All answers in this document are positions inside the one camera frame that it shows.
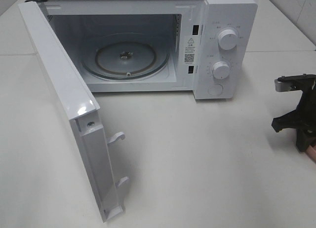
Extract upper white power knob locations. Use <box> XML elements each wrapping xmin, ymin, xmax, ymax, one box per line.
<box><xmin>217</xmin><ymin>28</ymin><xmax>239</xmax><ymax>50</ymax></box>

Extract white microwave oven body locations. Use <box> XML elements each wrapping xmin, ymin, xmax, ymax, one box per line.
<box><xmin>25</xmin><ymin>0</ymin><xmax>257</xmax><ymax>100</ymax></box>

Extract pink round plate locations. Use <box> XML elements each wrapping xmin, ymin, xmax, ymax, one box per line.
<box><xmin>305</xmin><ymin>145</ymin><xmax>316</xmax><ymax>162</ymax></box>

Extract white warning label sticker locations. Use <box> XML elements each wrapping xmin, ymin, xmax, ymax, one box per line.
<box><xmin>182</xmin><ymin>35</ymin><xmax>198</xmax><ymax>64</ymax></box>

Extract lower white timer knob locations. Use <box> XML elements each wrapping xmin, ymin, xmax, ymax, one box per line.
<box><xmin>212</xmin><ymin>61</ymin><xmax>231</xmax><ymax>80</ymax></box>

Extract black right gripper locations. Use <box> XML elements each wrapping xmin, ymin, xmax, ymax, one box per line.
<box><xmin>271</xmin><ymin>77</ymin><xmax>316</xmax><ymax>152</ymax></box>

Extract round white door button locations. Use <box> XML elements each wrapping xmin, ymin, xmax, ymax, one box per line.
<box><xmin>207</xmin><ymin>84</ymin><xmax>224</xmax><ymax>97</ymax></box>

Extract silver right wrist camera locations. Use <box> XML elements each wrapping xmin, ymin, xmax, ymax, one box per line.
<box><xmin>275</xmin><ymin>74</ymin><xmax>316</xmax><ymax>92</ymax></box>

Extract white microwave door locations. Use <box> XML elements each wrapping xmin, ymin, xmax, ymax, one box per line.
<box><xmin>18</xmin><ymin>1</ymin><xmax>129</xmax><ymax>222</ymax></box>

